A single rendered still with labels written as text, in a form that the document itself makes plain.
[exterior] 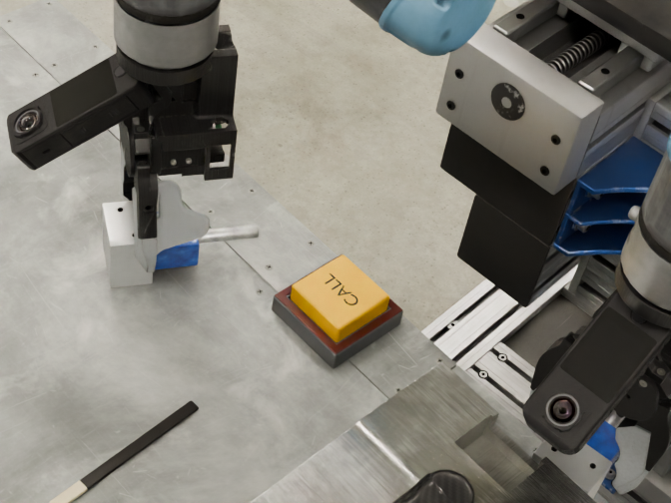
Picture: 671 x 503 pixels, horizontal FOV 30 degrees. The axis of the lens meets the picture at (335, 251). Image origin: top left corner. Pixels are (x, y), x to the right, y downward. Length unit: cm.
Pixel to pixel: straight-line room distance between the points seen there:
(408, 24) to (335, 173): 153
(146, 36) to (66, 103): 10
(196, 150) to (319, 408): 23
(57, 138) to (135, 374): 21
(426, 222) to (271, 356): 127
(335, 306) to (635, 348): 29
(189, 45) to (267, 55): 168
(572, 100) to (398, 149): 140
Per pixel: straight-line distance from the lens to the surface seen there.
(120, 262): 106
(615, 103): 107
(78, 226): 113
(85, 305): 107
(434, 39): 82
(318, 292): 105
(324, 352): 104
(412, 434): 91
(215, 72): 94
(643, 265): 81
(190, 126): 96
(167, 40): 88
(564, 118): 103
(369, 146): 241
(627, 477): 96
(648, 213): 79
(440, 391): 94
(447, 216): 231
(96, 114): 94
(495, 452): 95
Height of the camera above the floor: 164
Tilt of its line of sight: 48 degrees down
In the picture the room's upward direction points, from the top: 11 degrees clockwise
